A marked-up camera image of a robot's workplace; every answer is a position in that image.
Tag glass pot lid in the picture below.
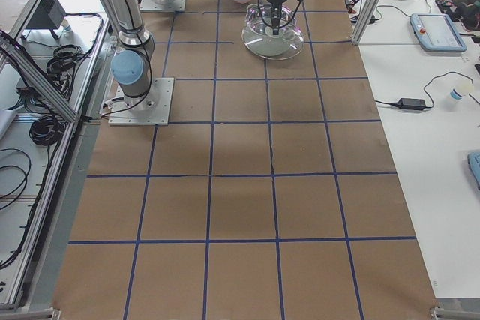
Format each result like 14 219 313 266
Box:
241 18 305 60

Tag black power brick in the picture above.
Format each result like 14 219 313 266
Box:
389 98 428 111

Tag coiled black cables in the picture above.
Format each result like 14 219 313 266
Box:
28 44 89 147

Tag aluminium frame rail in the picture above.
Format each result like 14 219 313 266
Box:
1 0 110 316

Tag paper cup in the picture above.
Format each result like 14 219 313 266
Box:
447 82 474 109

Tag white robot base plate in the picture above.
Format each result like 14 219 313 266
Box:
108 78 175 126

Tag pale green pot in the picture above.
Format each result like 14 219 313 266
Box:
241 4 305 60

